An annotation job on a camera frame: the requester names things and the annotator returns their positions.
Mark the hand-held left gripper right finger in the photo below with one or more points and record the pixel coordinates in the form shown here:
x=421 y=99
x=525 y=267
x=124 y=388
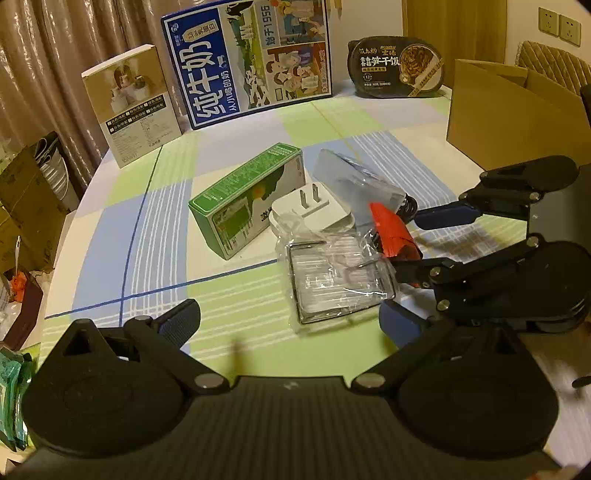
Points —
x=400 y=323

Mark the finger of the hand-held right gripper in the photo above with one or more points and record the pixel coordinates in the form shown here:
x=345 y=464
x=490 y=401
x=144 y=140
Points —
x=443 y=216
x=443 y=271

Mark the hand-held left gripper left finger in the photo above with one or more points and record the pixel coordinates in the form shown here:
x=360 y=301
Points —
x=178 y=321

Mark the red small packet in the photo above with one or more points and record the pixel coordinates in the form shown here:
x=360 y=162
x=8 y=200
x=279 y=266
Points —
x=395 y=230

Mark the clear plastic blister packaging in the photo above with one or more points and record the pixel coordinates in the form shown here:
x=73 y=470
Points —
x=337 y=277

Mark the clear plastic case blue label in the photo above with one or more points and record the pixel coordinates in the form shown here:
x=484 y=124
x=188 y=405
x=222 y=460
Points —
x=355 y=177

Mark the green and white box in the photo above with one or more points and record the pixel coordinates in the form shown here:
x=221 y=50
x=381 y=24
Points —
x=240 y=203

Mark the checked cloth desktop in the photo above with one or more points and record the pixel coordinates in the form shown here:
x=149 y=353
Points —
x=161 y=240

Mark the white charger plug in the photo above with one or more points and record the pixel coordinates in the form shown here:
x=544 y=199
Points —
x=309 y=210

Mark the black instant rice bowl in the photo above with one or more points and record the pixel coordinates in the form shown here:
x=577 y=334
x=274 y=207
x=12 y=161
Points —
x=397 y=67

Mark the dark red tray box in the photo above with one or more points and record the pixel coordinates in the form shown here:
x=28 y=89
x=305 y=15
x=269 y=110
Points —
x=21 y=318

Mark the orange small object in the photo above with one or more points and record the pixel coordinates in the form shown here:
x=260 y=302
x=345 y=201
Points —
x=19 y=284

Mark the metal spoon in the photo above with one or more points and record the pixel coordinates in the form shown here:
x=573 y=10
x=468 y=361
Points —
x=17 y=254

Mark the teal snack packets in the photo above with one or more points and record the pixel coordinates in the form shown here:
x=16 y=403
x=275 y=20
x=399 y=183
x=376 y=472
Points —
x=14 y=397

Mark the quilted chair back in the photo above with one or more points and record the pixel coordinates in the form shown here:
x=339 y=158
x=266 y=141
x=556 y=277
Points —
x=554 y=64

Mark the wooden door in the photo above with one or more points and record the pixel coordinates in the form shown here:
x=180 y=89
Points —
x=461 y=27

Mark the brown cardboard box with flaps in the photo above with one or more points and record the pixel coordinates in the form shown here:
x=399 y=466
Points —
x=27 y=203

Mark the beige white product box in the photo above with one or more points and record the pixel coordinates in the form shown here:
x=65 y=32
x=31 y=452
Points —
x=134 y=106

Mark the blue milk carton case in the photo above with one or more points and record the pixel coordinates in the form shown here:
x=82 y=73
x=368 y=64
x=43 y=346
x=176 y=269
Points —
x=249 y=60

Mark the beige curtain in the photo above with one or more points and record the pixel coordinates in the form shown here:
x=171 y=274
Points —
x=55 y=60

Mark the beige wall socket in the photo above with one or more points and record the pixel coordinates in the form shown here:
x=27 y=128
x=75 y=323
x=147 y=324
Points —
x=570 y=29
x=548 y=21

